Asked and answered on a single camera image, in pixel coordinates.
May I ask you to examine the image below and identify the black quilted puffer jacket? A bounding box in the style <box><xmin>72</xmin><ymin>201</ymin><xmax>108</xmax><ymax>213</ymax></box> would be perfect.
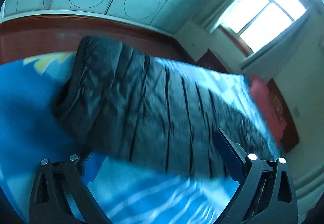
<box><xmin>52</xmin><ymin>36</ymin><xmax>274</xmax><ymax>178</ymax></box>

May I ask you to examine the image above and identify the dark wooden headboard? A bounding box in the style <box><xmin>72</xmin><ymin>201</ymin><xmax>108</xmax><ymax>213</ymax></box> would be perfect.
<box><xmin>267</xmin><ymin>79</ymin><xmax>300</xmax><ymax>153</ymax></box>

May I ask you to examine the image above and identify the blue patterned bedspread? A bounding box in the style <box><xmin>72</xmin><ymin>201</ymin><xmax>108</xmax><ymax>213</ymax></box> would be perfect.
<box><xmin>1</xmin><ymin>52</ymin><xmax>284</xmax><ymax>223</ymax></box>

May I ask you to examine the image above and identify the small brown embroidered cushion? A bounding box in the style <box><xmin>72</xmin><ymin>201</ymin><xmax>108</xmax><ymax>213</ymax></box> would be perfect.
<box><xmin>269</xmin><ymin>93</ymin><xmax>283</xmax><ymax>120</ymax></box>

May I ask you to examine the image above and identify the red pillow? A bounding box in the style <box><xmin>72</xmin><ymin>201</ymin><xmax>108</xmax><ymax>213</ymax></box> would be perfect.
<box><xmin>249</xmin><ymin>76</ymin><xmax>286</xmax><ymax>144</ymax></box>

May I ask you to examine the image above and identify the wooden nightstand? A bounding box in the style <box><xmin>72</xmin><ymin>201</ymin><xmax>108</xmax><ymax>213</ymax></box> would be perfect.
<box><xmin>196</xmin><ymin>49</ymin><xmax>230</xmax><ymax>74</ymax></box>

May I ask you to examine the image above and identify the left window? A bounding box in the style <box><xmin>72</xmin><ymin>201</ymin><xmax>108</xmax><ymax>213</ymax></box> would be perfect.
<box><xmin>220</xmin><ymin>0</ymin><xmax>307</xmax><ymax>55</ymax></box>

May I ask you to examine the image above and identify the red wooden bed frame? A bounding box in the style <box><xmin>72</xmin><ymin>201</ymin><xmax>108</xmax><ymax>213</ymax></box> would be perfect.
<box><xmin>1</xmin><ymin>14</ymin><xmax>194</xmax><ymax>64</ymax></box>

